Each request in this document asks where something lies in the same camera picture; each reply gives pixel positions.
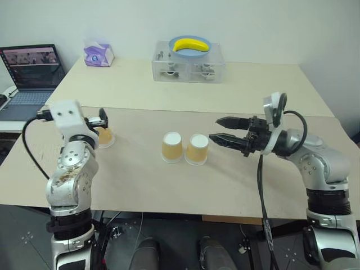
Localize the black cable under table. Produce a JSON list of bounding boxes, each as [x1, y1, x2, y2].
[[92, 210, 122, 270]]

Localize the grey laptop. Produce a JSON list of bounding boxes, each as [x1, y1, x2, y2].
[[0, 43, 67, 122]]

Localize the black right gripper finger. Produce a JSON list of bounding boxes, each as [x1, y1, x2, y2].
[[215, 116, 250, 131], [208, 132, 249, 154]]

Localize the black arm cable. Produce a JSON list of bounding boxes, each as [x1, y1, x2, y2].
[[257, 92, 309, 270], [21, 108, 56, 181]]

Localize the thin white cable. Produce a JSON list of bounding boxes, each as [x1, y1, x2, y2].
[[134, 212, 145, 246]]

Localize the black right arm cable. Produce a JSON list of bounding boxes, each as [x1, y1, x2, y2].
[[257, 92, 309, 270]]

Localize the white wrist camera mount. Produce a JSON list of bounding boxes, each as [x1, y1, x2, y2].
[[51, 99, 101, 147], [261, 92, 288, 155]]

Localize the clear acrylic drawer box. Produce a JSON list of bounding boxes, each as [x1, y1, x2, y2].
[[151, 40, 227, 85]]

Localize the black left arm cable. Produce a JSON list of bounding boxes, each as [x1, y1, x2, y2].
[[21, 108, 56, 181]]

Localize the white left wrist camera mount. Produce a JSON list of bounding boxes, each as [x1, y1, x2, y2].
[[51, 99, 101, 147]]

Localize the tan paper cup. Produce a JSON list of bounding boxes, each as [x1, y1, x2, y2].
[[184, 133, 210, 167], [161, 131, 184, 165], [95, 127, 117, 150]]

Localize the white device beside laptop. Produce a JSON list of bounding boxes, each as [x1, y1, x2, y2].
[[0, 86, 18, 112]]

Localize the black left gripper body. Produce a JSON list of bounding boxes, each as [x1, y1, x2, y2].
[[85, 116, 109, 129]]

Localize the blue plate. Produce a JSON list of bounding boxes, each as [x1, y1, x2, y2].
[[168, 35, 213, 59]]

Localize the dark rounded shape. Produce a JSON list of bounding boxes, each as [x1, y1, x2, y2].
[[131, 237, 167, 270], [198, 236, 240, 270]]

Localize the purple tissue box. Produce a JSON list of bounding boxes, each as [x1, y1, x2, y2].
[[83, 37, 115, 68]]

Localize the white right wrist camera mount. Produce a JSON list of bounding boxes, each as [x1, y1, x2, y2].
[[261, 92, 288, 155]]

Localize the yellow banana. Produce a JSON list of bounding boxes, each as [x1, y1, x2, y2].
[[172, 38, 212, 53]]

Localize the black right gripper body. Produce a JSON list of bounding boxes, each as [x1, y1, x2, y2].
[[240, 115, 272, 158]]

